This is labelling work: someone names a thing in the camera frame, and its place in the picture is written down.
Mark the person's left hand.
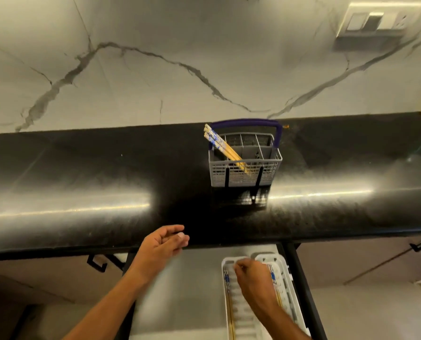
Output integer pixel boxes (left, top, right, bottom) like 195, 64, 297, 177
136, 225, 190, 280

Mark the person's right forearm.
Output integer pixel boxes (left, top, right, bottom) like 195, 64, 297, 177
256, 302, 312, 340

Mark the person's left forearm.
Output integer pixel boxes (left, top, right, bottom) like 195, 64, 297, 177
63, 268, 152, 340

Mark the grey cutlery basket purple handle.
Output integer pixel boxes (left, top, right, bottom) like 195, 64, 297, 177
209, 119, 283, 188

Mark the white plastic cutlery tray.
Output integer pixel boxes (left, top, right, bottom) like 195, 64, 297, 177
254, 254, 312, 337
221, 257, 268, 340

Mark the white wall switch plate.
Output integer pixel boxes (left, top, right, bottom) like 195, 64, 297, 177
336, 1, 421, 38

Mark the person's right hand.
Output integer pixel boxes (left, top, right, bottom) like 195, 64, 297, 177
234, 258, 281, 316

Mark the wooden chopstick blue print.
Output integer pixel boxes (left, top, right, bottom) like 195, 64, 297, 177
224, 269, 236, 340
204, 127, 248, 174
268, 265, 284, 309
204, 132, 246, 175
205, 124, 251, 173

